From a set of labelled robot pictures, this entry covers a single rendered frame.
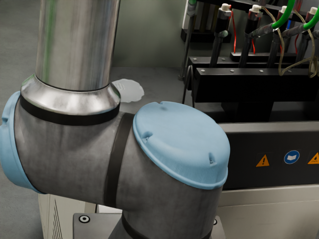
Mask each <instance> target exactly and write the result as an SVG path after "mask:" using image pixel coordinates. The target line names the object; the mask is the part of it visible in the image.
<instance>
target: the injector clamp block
mask: <svg viewBox="0 0 319 239"><path fill-rule="evenodd" d="M210 60H211V57H190V56H189V57H188V64H187V69H186V74H185V80H184V85H185V81H186V75H187V70H188V67H189V66H190V65H192V67H193V73H194V74H195V76H196V78H197V80H195V78H194V77H193V82H194V102H195V103H202V102H221V107H222V108H223V110H224V111H225V113H226V114H227V116H228V117H229V119H230V120H231V122H232V123H236V122H269V118H270V114H271V111H272V107H273V103H274V102H281V101H315V99H316V95H317V92H318V89H319V77H318V76H317V75H315V76H314V77H312V78H309V77H308V70H309V64H310V62H309V61H306V62H303V63H302V65H301V68H294V67H292V68H290V69H288V70H286V71H285V72H284V74H283V76H279V72H278V67H279V61H275V63H274V67H273V68H266V66H267V63H268V61H247V62H246V66H245V68H238V66H239V61H232V60H231V58H230V57H218V61H217V65H216V68H209V65H210ZM292 64H295V61H282V63H281V72H282V71H283V70H284V69H285V68H286V67H288V66H290V65H292ZM187 90H188V91H191V90H192V85H191V72H190V71H189V74H188V83H187Z"/></svg>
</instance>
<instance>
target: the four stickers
mask: <svg viewBox="0 0 319 239"><path fill-rule="evenodd" d="M300 153H301V150H286V153H285V156H284V159H283V163H282V165H286V164H297V163H298V160H299V157H300ZM272 157H273V152H272V153H260V154H257V158H256V162H255V168H257V167H268V166H271V162H272ZM306 165H319V151H311V152H310V155H309V158H308V161H307V163H306Z"/></svg>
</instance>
